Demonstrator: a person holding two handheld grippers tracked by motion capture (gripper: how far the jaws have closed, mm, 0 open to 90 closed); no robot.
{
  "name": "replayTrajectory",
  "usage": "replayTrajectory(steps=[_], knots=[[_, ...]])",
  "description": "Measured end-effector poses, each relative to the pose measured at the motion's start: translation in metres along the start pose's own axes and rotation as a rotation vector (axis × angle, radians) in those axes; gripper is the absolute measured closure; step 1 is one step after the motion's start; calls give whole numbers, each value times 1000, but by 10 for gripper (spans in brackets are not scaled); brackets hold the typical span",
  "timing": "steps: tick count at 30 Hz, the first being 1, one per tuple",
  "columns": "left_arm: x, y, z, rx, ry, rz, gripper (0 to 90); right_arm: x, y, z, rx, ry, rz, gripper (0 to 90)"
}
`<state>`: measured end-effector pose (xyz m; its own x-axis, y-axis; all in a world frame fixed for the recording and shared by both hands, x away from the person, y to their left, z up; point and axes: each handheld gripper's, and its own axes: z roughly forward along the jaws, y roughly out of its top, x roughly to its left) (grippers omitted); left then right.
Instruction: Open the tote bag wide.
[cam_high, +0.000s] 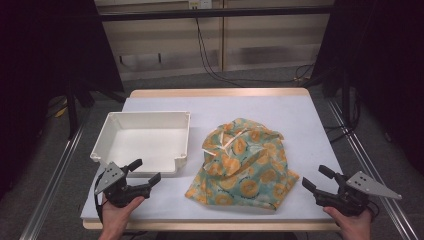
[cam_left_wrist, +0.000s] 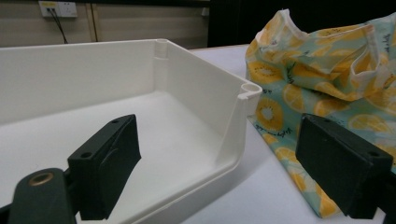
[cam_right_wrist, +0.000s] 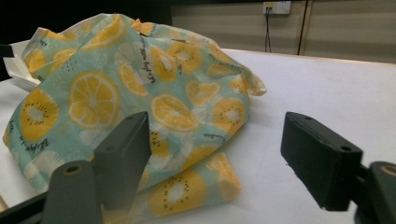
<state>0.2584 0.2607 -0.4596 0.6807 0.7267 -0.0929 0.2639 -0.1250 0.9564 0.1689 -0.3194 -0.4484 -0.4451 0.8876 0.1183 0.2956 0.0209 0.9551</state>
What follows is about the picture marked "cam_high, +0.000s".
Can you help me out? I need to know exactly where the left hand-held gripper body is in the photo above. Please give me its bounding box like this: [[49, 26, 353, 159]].
[[94, 161, 152, 209]]

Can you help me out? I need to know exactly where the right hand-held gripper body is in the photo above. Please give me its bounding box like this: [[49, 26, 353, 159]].
[[314, 170, 403, 217]]

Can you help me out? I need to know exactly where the white plastic box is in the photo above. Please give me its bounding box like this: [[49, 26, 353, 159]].
[[89, 110, 192, 178]]

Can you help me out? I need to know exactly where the yellow and teal cloth bag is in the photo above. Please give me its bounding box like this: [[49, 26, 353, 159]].
[[184, 117, 301, 212]]

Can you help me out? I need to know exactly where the person's left hand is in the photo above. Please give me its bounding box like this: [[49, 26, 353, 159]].
[[99, 195, 146, 235]]

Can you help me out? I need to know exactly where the person's right hand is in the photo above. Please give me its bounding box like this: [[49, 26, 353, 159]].
[[323, 205, 374, 240]]

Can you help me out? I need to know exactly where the black stand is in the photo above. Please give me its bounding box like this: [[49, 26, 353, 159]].
[[306, 66, 363, 133], [63, 81, 128, 140]]

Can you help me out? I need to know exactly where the wooden table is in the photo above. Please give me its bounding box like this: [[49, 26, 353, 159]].
[[82, 87, 344, 232]]

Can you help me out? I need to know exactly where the black curtain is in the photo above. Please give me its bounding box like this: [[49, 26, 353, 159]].
[[0, 0, 125, 198], [314, 0, 424, 176]]

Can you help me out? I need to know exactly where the beige wooden cabinet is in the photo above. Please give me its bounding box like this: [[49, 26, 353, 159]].
[[94, 0, 335, 82]]

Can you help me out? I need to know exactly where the black horizontal bar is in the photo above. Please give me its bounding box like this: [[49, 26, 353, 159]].
[[99, 5, 335, 22]]

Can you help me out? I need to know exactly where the white power strip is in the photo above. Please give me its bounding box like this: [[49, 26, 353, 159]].
[[187, 0, 214, 10]]

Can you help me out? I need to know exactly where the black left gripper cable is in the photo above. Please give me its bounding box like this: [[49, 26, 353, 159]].
[[93, 170, 106, 224]]

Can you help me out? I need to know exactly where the metal floor rail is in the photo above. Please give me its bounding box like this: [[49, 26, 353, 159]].
[[19, 122, 85, 240], [327, 99, 420, 240]]

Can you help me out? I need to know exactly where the coiled black cable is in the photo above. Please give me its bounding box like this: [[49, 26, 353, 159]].
[[293, 62, 317, 84]]

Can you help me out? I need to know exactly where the black floor cable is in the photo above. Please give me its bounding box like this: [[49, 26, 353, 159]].
[[194, 18, 248, 88], [196, 18, 301, 84]]

